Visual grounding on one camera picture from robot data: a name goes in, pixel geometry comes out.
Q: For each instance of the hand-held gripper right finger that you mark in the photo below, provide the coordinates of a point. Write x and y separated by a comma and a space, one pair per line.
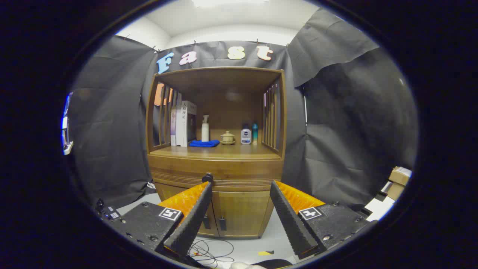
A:
291, 220

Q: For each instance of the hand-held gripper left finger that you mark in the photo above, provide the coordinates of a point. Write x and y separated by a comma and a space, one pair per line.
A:
194, 220

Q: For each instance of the black drawer knob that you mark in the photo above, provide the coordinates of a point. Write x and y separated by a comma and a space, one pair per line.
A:
207, 178

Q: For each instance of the wooden drawer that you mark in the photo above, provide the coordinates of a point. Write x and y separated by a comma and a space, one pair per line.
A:
239, 168

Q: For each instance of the wooden countertop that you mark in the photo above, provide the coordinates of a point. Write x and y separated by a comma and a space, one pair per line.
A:
239, 151

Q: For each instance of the wooden cabinet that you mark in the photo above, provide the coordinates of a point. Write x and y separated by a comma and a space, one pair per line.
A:
231, 101

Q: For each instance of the yellow floor tape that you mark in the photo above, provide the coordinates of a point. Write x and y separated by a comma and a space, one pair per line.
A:
266, 253

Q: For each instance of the blue folded cloth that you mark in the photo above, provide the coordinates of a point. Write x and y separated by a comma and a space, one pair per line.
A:
203, 143

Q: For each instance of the beige saucer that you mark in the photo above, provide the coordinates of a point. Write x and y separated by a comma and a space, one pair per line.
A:
227, 143

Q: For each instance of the black electronic box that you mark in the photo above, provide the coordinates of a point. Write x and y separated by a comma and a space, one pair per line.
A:
110, 213

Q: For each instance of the white pump bottle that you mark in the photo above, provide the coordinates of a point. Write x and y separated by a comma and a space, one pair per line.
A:
205, 131

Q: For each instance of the beige lidded tea bowl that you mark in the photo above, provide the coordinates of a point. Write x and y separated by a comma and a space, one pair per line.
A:
227, 136

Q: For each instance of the teal slim bottle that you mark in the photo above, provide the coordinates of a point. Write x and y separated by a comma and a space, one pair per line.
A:
254, 135

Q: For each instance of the white book portrait cover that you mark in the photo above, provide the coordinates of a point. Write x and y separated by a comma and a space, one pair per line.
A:
188, 125

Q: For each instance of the white lotion bottle dark cap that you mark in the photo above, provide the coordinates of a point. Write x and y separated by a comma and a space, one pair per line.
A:
245, 136

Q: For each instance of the pale purple book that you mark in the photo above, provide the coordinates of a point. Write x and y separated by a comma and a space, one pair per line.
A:
173, 127

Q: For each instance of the thin white book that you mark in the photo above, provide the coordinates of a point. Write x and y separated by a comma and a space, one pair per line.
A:
179, 123

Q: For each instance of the cardboard box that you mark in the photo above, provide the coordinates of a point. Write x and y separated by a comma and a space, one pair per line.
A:
400, 175
394, 191

